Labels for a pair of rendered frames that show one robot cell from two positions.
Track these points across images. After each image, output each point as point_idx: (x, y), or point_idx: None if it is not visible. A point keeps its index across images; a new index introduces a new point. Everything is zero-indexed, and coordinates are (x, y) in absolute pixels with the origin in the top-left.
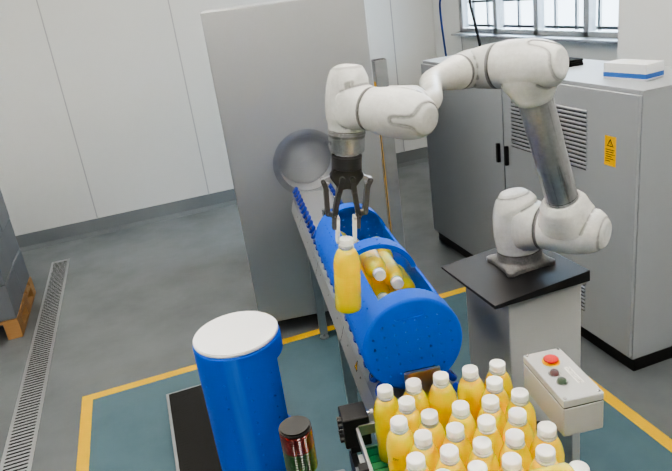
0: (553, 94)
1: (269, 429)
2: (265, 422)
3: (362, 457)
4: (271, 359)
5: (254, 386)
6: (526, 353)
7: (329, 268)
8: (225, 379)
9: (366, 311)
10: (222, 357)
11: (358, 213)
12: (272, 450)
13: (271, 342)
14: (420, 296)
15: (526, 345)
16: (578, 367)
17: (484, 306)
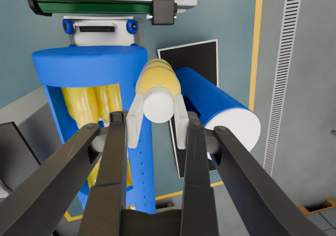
0: None
1: (200, 88)
2: (203, 89)
3: None
4: (206, 111)
5: (216, 98)
6: (22, 113)
7: (154, 190)
8: (237, 101)
9: (135, 80)
10: (245, 109)
11: (117, 126)
12: (196, 84)
13: (208, 120)
14: (61, 61)
15: (17, 116)
16: None
17: (36, 153)
